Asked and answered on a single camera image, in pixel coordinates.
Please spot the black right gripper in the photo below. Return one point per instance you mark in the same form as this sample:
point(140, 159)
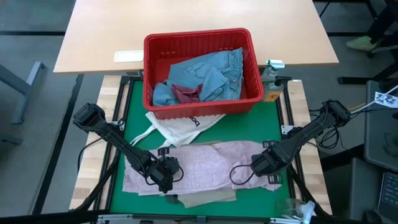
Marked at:
point(276, 158)

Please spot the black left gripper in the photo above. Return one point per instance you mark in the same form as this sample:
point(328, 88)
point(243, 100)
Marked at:
point(154, 171)

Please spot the dark green shirt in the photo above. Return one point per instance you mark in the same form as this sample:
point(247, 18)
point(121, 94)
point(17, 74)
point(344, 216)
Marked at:
point(171, 199)

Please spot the pink garment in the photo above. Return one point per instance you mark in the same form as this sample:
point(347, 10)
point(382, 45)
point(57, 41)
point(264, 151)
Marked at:
point(205, 168)

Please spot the beige shirt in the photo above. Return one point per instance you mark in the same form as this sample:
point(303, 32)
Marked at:
point(211, 197)

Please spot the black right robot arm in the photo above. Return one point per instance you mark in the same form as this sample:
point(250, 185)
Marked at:
point(314, 127)

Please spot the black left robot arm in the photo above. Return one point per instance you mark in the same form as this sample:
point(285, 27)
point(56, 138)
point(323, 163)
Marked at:
point(112, 137)

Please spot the red plastic laundry basket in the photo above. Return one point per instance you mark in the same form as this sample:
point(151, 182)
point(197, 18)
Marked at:
point(202, 109)

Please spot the white mounting plate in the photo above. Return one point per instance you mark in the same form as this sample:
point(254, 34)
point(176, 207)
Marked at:
point(286, 129)
point(119, 125)

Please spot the green table mat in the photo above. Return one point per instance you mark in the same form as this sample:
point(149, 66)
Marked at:
point(248, 127)

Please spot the white canvas tote bag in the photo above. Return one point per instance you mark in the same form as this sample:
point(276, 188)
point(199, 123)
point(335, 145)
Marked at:
point(180, 129)

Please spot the clear spray bottle white nozzle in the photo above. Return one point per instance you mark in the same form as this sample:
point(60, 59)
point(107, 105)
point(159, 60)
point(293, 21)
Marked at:
point(308, 208)

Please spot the clear bottle orange label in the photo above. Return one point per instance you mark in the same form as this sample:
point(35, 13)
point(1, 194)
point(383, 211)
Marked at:
point(272, 93)

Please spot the maroon garment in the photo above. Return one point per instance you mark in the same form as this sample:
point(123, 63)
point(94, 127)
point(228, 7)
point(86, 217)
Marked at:
point(186, 95)

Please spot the green label spray bottle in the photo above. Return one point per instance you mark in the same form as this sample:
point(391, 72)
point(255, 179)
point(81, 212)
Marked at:
point(271, 73)

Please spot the blue denim garment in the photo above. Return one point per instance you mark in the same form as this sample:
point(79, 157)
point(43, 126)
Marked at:
point(214, 74)

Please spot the grey side table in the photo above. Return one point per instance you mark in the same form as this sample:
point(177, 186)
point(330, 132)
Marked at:
point(379, 140)

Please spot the black desk foot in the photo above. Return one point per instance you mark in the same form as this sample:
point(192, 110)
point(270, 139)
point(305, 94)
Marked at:
point(354, 80)

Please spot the white label strip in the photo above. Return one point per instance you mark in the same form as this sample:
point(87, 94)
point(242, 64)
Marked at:
point(128, 56)

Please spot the black keyboard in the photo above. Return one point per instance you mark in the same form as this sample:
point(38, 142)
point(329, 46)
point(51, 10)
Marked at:
point(390, 193)

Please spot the white patterned tag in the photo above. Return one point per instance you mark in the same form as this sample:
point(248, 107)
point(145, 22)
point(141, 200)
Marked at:
point(385, 100)

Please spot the person's shoe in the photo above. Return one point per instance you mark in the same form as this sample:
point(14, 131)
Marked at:
point(360, 43)

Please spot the light wooden desk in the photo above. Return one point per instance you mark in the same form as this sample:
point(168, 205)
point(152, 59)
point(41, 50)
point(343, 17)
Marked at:
point(109, 31)

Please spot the grey desk leg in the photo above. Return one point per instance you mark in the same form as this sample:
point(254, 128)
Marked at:
point(26, 93)

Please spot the person's leg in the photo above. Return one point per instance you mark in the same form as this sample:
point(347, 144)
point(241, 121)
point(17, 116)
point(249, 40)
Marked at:
point(384, 21)

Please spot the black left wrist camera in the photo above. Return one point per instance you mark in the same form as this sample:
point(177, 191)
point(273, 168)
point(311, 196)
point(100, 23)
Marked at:
point(172, 165)

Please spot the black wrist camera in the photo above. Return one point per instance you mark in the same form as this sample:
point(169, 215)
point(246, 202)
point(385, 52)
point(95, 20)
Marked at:
point(172, 165)
point(257, 165)

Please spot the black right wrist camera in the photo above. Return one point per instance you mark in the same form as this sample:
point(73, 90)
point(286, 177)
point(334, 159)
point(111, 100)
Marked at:
point(257, 165)

